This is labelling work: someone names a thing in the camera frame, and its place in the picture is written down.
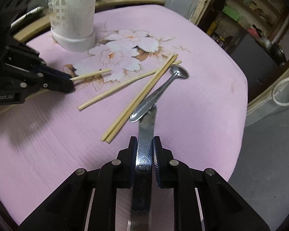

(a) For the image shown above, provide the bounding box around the pink floral cloth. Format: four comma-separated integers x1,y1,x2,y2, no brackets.
0,3,247,231

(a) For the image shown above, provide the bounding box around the pair of wooden chopsticks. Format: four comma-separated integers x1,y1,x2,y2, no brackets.
101,52,176,142

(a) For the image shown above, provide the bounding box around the wooden chopstick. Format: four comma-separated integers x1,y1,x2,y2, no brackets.
105,54,179,143
77,61,183,111
0,69,112,115

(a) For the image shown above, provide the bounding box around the small ornate steel spoon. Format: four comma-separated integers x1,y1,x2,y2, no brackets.
129,65,190,123

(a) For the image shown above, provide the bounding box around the yellow bottle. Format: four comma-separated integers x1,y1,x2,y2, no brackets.
207,20,219,36

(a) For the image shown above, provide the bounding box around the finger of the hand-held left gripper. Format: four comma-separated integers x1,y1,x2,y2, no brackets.
19,76,76,94
30,64,73,81

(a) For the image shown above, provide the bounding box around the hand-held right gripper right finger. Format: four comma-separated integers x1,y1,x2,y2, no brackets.
150,136,271,231

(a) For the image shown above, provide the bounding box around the worn door frame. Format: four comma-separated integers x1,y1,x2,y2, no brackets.
190,0,289,127

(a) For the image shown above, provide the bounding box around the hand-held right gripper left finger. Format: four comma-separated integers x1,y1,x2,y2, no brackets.
18,136,138,231

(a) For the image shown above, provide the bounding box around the green box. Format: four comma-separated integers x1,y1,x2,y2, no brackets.
222,5,242,22

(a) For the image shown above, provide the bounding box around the white plastic utensil holder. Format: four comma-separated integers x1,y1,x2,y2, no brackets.
48,0,99,53

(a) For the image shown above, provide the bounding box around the black pot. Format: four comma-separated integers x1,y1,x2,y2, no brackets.
261,35,287,66

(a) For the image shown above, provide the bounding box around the grey cabinet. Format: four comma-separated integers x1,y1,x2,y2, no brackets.
217,28,283,101

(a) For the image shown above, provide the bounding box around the white hose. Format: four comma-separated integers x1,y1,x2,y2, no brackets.
272,75,289,107

